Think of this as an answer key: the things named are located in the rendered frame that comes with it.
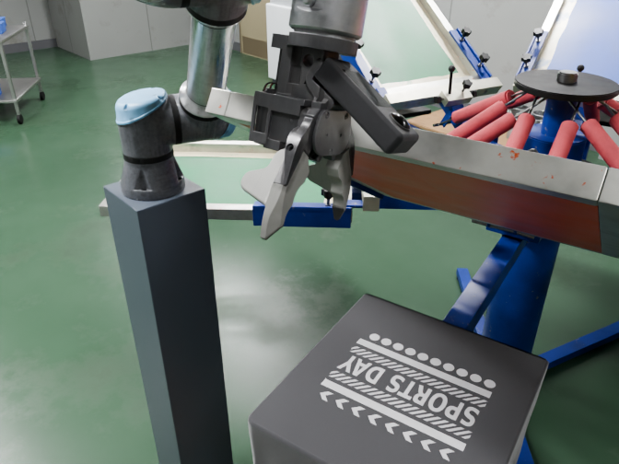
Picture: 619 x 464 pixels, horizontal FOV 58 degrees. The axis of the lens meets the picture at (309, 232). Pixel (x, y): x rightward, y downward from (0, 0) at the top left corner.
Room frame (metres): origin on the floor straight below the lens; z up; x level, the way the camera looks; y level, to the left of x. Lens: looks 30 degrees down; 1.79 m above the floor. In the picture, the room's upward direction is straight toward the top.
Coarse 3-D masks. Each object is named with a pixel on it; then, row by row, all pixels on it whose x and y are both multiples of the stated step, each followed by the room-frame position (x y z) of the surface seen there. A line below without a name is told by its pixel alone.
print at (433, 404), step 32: (352, 352) 0.93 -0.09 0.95; (384, 352) 0.93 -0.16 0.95; (416, 352) 0.93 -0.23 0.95; (352, 384) 0.84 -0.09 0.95; (384, 384) 0.84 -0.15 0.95; (416, 384) 0.84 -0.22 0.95; (448, 384) 0.84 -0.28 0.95; (480, 384) 0.84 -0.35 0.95; (384, 416) 0.75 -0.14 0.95; (416, 416) 0.75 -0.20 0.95; (448, 416) 0.75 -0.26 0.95; (448, 448) 0.68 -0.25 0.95
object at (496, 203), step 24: (408, 168) 0.73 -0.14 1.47; (432, 168) 0.66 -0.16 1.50; (456, 192) 0.82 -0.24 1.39; (480, 192) 0.73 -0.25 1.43; (504, 192) 0.66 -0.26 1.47; (528, 192) 0.61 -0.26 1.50; (480, 216) 1.11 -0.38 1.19; (504, 216) 0.95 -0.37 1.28; (528, 216) 0.83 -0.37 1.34; (552, 216) 0.74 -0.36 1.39; (576, 216) 0.67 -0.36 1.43; (576, 240) 0.97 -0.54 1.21; (600, 240) 0.85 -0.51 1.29
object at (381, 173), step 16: (368, 160) 0.78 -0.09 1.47; (384, 160) 0.72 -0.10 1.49; (352, 176) 1.11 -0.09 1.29; (368, 176) 1.00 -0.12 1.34; (384, 176) 0.91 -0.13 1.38; (400, 176) 0.84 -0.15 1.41; (416, 176) 0.78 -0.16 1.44; (384, 192) 1.28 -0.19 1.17; (400, 192) 1.14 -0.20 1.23; (416, 192) 1.03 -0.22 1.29; (432, 192) 0.93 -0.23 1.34; (448, 208) 1.16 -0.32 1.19; (464, 208) 1.03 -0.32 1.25
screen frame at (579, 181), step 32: (224, 96) 0.82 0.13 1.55; (352, 128) 0.70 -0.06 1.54; (416, 160) 0.64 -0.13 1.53; (448, 160) 0.62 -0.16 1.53; (480, 160) 0.60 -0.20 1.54; (512, 160) 0.59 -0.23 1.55; (544, 160) 0.57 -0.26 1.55; (576, 160) 0.56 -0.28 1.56; (544, 192) 0.57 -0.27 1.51; (576, 192) 0.54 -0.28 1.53; (608, 192) 0.52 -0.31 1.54; (608, 224) 0.64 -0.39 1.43
